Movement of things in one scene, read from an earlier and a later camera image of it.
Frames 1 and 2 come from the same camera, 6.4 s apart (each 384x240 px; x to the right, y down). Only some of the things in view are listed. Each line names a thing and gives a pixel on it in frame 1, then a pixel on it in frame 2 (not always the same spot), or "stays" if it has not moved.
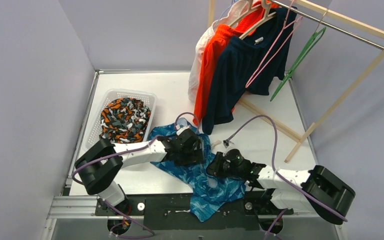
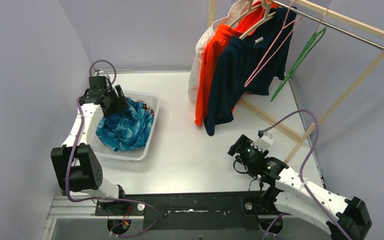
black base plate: [175, 212] stays
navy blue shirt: [249, 64] stays
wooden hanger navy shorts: [266, 4] stays
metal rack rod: [329, 24] stays
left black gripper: [196, 147] to [113, 102]
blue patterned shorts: [208, 194] to [127, 130]
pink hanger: [287, 30] stays
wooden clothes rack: [302, 141] stays
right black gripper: [215, 168] to [233, 151]
